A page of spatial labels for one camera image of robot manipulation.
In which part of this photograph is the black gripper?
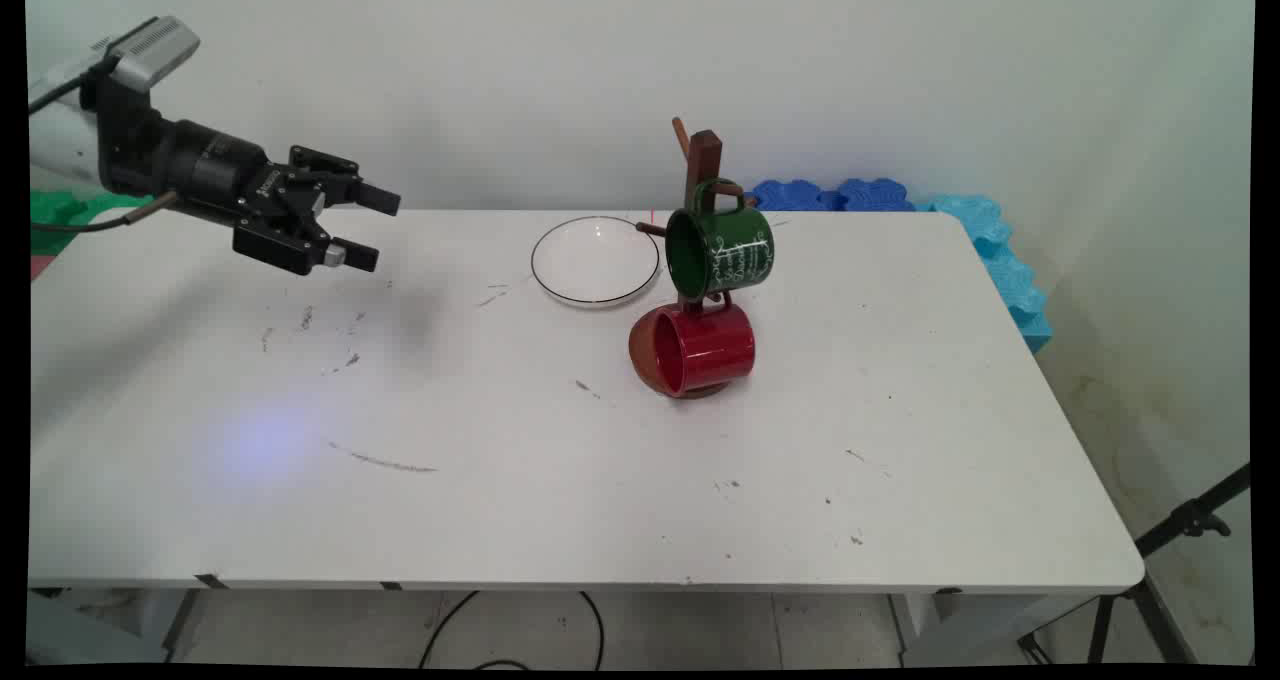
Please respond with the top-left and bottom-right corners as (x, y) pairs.
(82, 65), (402, 277)

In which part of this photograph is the green mug with white print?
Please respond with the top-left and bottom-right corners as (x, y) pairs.
(664, 178), (777, 302)

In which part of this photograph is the green foam mat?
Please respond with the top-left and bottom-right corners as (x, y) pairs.
(30, 190), (161, 257)

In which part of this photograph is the white plate with black rim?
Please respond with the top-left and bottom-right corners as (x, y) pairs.
(530, 216), (663, 309)

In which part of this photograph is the brown wooden mug tree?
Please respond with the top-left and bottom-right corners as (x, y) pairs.
(628, 117), (761, 402)

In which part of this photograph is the red mug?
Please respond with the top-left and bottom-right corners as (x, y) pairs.
(648, 300), (758, 399)

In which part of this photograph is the grey metal table leg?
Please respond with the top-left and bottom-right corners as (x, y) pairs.
(160, 588), (205, 663)

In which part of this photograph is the dark blue foam mat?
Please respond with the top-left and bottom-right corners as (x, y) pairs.
(750, 179), (839, 213)
(834, 177), (917, 213)

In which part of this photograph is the cyan foam mat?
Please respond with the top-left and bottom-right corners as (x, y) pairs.
(914, 193), (1054, 355)

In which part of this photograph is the black tripod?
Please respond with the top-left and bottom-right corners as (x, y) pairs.
(1018, 460), (1253, 667)

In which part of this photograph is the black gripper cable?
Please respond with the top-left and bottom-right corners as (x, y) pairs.
(30, 192), (179, 234)

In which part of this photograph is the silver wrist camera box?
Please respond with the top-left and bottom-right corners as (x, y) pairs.
(104, 15), (202, 91)

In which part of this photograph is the black camera cable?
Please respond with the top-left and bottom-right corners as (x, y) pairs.
(28, 60), (113, 117)

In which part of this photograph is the black floor cable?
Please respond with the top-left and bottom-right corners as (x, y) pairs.
(417, 590), (607, 672)

